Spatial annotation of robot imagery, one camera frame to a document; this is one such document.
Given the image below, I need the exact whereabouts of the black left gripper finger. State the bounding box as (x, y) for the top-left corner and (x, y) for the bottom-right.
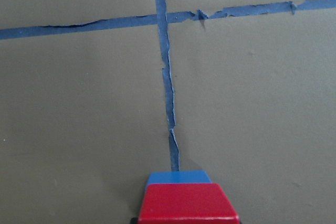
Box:
(130, 217), (138, 224)

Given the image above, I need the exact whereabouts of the red wooden block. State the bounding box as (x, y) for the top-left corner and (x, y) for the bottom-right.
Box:
(138, 183), (240, 223)

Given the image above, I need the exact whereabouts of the blue wooden block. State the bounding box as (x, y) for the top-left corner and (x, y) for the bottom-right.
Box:
(144, 170), (212, 191)

